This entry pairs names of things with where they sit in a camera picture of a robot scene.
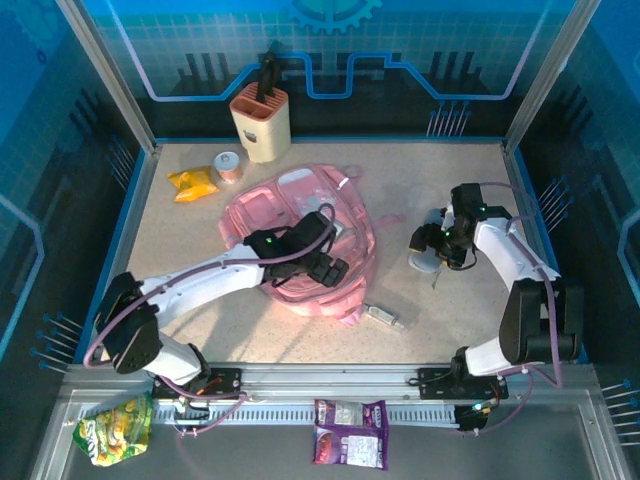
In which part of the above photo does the grey pencil case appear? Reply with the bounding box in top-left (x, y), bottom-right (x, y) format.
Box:
top-left (407, 207), bottom-right (454, 275)

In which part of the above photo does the pink student backpack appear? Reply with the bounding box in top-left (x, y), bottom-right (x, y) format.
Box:
top-left (218, 163), bottom-right (407, 326)

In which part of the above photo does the purple snack bag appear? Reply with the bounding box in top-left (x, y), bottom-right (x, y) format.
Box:
top-left (312, 398), bottom-right (390, 471)

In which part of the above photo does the green snack bag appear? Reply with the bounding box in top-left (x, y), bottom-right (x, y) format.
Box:
top-left (72, 392), bottom-right (154, 467)

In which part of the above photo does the clear plastic pen packet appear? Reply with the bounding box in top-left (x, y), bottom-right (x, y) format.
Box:
top-left (360, 302), bottom-right (420, 335)

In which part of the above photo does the beige knife block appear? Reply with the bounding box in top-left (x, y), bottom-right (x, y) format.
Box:
top-left (229, 82), bottom-right (292, 164)

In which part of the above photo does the yellow snack packet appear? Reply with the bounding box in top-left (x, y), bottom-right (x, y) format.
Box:
top-left (167, 165), bottom-right (221, 204)

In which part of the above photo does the small electronics board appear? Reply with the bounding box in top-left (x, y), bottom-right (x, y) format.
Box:
top-left (173, 399), bottom-right (211, 425)
top-left (455, 399), bottom-right (490, 434)

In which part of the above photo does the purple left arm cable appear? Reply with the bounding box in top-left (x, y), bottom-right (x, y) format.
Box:
top-left (82, 202), bottom-right (337, 370)

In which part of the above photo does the aluminium mounting rail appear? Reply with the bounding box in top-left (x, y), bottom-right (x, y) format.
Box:
top-left (209, 363), bottom-right (421, 401)

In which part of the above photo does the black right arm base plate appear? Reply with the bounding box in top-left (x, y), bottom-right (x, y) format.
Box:
top-left (417, 367), bottom-right (509, 401)

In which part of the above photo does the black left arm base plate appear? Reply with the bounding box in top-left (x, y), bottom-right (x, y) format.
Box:
top-left (152, 367), bottom-right (244, 401)

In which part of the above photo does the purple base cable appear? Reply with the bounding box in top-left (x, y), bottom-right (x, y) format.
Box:
top-left (469, 367), bottom-right (536, 437)
top-left (154, 382), bottom-right (249, 439)

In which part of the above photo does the black knife handle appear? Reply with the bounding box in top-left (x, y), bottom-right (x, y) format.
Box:
top-left (255, 49), bottom-right (281, 104)

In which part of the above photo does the white slotted cable duct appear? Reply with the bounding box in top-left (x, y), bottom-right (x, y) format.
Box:
top-left (152, 403), bottom-right (459, 426)

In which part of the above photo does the aluminium frame post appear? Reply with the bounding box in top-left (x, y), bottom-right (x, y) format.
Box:
top-left (53, 0), bottom-right (162, 154)
top-left (502, 0), bottom-right (604, 155)

